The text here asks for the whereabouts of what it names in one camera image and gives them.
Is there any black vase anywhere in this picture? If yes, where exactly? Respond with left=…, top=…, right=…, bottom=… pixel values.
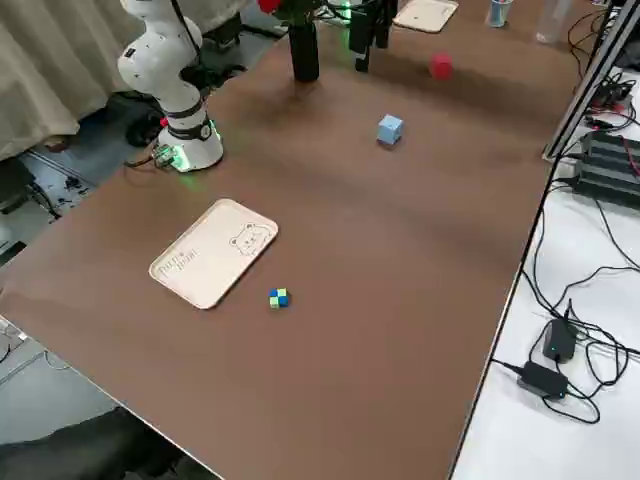
left=288, top=22, right=321, bottom=83

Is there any blue foam block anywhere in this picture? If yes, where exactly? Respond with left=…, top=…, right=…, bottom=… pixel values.
left=376, top=114, right=405, bottom=147

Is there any cream tray with rabbit print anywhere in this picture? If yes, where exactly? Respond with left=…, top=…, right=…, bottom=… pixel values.
left=392, top=0, right=460, bottom=34

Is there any red flower bouquet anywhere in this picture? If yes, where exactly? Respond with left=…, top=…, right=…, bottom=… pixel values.
left=257, top=0, right=326, bottom=29

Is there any red foam block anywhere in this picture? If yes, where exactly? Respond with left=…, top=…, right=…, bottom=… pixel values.
left=429, top=53, right=455, bottom=81

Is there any black chair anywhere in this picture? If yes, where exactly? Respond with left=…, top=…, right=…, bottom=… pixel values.
left=0, top=407, right=211, bottom=480

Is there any cream tray with bear print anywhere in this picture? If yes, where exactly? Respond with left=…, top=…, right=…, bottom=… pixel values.
left=148, top=198, right=280, bottom=311

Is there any clear cup with pens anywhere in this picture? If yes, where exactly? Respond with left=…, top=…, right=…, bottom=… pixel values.
left=488, top=0, right=513, bottom=28

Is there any aluminium frame post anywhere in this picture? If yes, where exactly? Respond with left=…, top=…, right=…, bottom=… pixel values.
left=542, top=0, right=637, bottom=161

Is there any clear bottle with blue cap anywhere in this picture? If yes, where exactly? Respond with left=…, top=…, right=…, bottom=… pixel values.
left=536, top=0, right=572, bottom=44

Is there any black power adapter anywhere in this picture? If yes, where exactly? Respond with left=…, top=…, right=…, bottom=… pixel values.
left=542, top=318, right=580, bottom=364
left=517, top=360, right=570, bottom=400

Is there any beige curtain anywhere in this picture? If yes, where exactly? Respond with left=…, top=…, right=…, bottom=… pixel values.
left=0, top=0, right=151, bottom=162

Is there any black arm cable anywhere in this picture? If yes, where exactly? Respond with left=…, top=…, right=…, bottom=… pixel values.
left=169, top=0, right=249, bottom=101

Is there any black ribbed power supply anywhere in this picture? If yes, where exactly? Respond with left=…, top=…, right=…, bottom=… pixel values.
left=573, top=130, right=640, bottom=209

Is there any black power cable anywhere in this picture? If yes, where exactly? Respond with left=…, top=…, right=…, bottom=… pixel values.
left=542, top=264, right=640, bottom=426

